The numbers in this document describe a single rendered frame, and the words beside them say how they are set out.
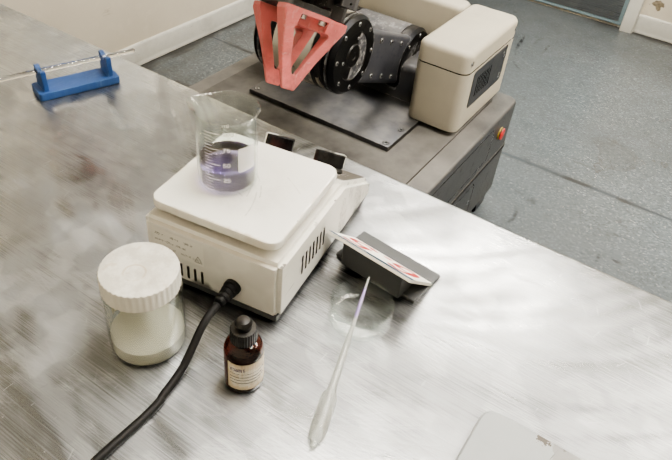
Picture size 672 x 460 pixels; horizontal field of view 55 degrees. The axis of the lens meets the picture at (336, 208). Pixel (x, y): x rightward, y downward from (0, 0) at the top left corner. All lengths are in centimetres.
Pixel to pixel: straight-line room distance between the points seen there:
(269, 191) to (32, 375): 23
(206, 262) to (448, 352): 21
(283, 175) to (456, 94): 97
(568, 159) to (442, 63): 93
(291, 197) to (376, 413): 18
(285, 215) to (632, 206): 175
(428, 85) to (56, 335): 112
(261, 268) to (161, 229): 9
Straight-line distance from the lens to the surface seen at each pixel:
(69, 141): 79
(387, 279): 58
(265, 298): 54
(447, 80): 150
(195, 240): 54
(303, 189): 55
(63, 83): 89
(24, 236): 67
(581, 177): 224
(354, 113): 157
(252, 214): 52
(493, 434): 51
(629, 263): 197
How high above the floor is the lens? 117
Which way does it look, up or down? 39 degrees down
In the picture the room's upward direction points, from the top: 6 degrees clockwise
